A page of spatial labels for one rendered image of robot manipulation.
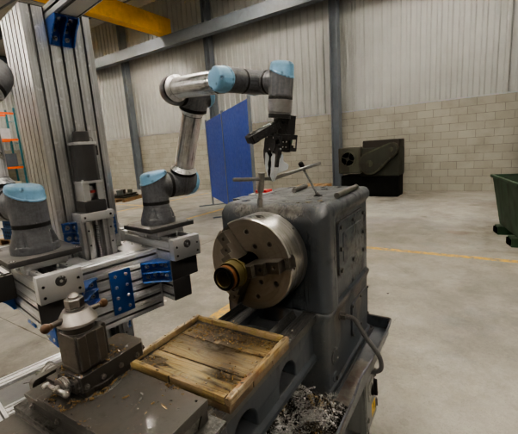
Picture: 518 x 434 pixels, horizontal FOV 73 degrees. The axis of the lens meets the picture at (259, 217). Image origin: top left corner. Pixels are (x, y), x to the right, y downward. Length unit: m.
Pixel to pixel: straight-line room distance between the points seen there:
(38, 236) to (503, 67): 10.62
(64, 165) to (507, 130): 10.24
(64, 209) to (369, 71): 10.52
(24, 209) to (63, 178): 0.28
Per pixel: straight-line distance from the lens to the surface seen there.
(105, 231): 1.60
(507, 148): 10.86
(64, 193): 1.61
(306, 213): 1.22
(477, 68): 11.04
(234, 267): 1.07
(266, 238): 1.12
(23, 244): 1.40
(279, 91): 1.12
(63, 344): 0.88
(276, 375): 1.15
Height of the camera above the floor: 1.45
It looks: 11 degrees down
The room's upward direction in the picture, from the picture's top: 4 degrees counter-clockwise
